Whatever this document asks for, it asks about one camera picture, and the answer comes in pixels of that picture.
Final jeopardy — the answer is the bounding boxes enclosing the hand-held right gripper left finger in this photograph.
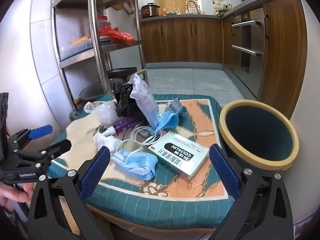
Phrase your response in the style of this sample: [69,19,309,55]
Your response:
[27,145,112,240]

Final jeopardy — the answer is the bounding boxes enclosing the white grey mailing bag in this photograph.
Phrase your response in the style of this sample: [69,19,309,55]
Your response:
[129,74,160,130]

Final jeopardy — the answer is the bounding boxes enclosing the purple plastic wrapper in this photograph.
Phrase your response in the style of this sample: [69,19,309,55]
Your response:
[110,118,137,134]

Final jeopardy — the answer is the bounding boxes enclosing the white crumpled wrapper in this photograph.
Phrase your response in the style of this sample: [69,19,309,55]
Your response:
[94,127,123,153]

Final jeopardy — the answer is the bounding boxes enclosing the clear white plastic bag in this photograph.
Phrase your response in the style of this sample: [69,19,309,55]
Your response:
[84,101,118,125]

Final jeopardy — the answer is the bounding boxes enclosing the stainless steel shelf rack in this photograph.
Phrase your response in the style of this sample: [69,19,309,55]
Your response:
[51,0,148,112]

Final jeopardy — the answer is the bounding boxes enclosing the tall wooden cabinet panel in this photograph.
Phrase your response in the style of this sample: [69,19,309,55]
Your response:
[257,0,308,120]

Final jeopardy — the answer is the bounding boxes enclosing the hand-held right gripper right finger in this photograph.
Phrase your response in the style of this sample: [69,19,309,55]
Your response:
[209,144,293,240]

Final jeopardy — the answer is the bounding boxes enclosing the clear plastic storage container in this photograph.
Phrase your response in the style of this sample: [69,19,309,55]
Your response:
[58,35,95,61]

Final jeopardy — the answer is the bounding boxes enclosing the red plastic bag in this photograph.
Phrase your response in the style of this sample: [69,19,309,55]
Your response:
[99,26,136,46]

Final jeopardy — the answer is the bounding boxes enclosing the black plastic bag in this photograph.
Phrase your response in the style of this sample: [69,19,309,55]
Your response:
[112,82,140,118]

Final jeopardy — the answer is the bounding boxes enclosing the built-in steel oven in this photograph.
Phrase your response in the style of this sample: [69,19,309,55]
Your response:
[231,14,266,75]

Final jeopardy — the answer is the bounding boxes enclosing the teal orange printed cushion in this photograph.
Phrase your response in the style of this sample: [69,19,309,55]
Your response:
[47,94,237,230]

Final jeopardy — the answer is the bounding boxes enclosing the blue face mask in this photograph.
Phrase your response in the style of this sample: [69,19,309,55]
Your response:
[149,112,181,133]
[111,148,158,180]

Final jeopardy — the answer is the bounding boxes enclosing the dark rice cooker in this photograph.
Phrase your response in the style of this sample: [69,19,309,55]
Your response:
[141,3,160,18]

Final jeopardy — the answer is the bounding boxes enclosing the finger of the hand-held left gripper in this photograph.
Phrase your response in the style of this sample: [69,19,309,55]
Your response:
[14,139,72,173]
[7,125,53,151]

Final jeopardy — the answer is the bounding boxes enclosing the small blue white packet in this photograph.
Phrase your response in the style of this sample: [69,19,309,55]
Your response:
[165,99,187,115]

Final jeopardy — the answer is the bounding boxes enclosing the red-lidded plastic jar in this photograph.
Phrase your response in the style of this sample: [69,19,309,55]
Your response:
[97,16,111,30]

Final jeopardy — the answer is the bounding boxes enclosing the wooden kitchen base cabinets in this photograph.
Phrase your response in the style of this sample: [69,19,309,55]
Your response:
[139,14,234,65]

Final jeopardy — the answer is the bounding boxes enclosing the teal bin with yellow rim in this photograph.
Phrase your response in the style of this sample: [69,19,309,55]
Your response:
[219,100,300,172]

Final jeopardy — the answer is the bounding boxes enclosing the chrome kitchen faucet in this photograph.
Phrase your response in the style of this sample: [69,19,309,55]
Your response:
[186,0,201,15]

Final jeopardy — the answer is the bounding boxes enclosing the person's left hand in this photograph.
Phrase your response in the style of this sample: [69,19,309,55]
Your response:
[0,181,35,212]

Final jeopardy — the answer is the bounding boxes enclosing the white green medicine box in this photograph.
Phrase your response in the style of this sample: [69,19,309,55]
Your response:
[143,131,210,180]

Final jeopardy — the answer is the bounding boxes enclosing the flat black box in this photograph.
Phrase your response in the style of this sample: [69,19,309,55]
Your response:
[107,67,137,80]

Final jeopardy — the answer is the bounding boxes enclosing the white cable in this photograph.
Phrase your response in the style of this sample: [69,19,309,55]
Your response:
[121,126,167,167]

